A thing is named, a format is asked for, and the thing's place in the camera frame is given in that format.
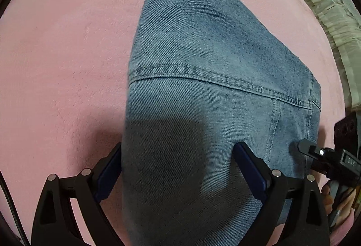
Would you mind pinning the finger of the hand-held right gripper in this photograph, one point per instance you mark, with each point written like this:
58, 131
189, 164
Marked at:
310, 150

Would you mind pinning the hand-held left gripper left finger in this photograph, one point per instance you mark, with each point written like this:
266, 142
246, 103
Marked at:
108, 175

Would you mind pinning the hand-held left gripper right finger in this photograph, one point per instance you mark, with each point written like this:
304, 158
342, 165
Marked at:
251, 172

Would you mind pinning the blue denim jacket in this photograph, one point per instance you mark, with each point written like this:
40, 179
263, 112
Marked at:
203, 79

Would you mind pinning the person's right hand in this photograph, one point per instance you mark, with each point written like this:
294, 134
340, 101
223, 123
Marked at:
328, 200

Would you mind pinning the pink fleece cloth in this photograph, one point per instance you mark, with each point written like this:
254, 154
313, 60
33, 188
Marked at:
342, 232

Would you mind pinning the pink bed blanket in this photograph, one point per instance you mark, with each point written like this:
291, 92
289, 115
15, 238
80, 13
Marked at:
70, 51

